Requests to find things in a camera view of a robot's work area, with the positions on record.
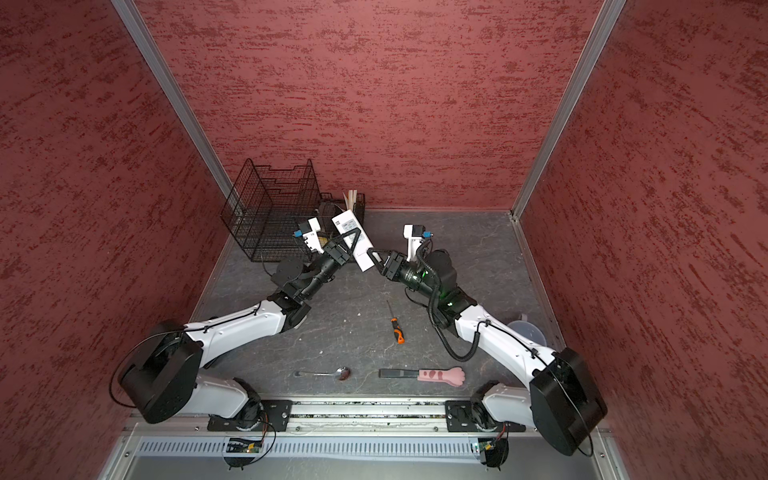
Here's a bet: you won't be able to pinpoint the wooden sticks in rack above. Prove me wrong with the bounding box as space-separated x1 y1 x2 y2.
342 189 358 211

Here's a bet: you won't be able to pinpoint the pink cat paw tool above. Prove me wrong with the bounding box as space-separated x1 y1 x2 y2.
378 367 466 388

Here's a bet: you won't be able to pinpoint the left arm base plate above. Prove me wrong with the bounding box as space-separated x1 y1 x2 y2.
207 400 294 434

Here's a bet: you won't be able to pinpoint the orange black screwdriver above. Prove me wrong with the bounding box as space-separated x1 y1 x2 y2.
387 301 405 345

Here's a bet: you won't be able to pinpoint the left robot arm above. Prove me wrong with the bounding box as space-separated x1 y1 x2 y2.
110 228 362 431

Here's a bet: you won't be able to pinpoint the grey cup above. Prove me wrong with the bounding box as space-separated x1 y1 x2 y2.
507 313 547 346

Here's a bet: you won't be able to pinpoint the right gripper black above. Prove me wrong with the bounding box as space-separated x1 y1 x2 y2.
369 247 441 301

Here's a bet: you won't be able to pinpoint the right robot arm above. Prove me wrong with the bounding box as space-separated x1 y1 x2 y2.
367 247 608 456

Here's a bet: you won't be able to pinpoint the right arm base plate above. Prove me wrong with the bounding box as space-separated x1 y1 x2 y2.
444 400 527 434

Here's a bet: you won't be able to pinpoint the metal spoon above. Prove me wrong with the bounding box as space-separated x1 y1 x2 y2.
293 367 351 381

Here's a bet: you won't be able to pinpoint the long white remote control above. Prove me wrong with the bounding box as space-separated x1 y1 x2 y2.
332 210 374 272

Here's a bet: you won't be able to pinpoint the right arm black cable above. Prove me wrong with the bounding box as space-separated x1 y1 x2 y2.
413 239 484 362

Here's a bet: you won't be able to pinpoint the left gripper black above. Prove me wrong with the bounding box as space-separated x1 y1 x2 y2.
301 227 360 299

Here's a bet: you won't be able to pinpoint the black wire rack organizer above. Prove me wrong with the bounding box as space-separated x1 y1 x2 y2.
220 159 346 263

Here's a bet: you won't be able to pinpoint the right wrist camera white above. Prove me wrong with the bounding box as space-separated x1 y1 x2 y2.
403 224 432 262

